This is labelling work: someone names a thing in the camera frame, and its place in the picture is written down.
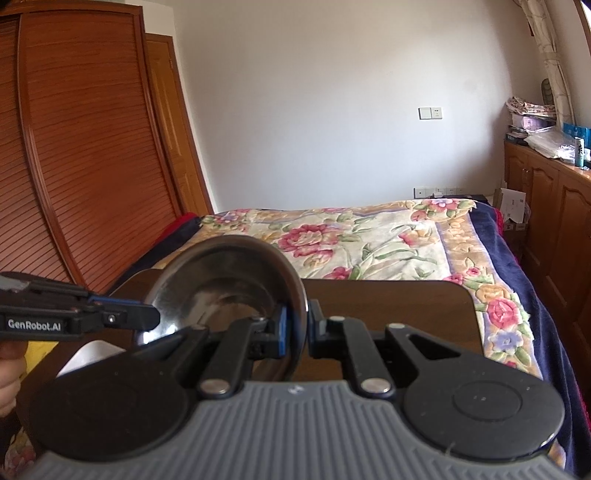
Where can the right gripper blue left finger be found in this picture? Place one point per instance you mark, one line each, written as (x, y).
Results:
(245, 342)

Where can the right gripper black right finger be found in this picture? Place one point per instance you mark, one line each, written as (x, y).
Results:
(348, 341)

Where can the wall outlet strip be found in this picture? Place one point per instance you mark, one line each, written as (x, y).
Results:
(438, 192)

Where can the clear plastic bag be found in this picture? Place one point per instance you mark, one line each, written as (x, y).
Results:
(552, 143)

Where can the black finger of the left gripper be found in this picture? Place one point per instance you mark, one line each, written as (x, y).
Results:
(120, 316)

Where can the wooden low cabinet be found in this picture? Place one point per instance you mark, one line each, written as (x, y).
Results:
(556, 255)

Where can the stack of folded cloths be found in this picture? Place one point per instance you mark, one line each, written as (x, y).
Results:
(528, 118)

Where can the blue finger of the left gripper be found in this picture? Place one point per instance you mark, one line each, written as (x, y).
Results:
(109, 302)

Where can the white paper box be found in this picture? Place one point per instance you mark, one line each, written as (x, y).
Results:
(513, 208)

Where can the blue tube bottle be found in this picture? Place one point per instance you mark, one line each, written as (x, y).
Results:
(579, 155)

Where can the large steel bowl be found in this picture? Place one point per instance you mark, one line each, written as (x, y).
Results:
(227, 278)

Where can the yellow plush toy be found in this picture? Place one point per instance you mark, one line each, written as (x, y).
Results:
(36, 352)

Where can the red and navy pillows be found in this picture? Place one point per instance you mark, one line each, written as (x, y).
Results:
(172, 238)

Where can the floral square plate back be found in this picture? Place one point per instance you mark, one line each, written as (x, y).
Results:
(90, 353)

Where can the wooden louvered wardrobe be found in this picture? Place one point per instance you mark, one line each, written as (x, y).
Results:
(97, 156)

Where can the patterned curtain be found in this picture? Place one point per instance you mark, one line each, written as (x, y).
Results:
(541, 24)

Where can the person left hand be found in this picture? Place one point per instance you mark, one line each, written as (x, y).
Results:
(12, 367)

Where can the floral bedspread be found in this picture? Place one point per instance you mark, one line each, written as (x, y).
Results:
(483, 388)

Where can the wall light switch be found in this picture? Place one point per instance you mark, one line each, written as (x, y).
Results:
(430, 113)

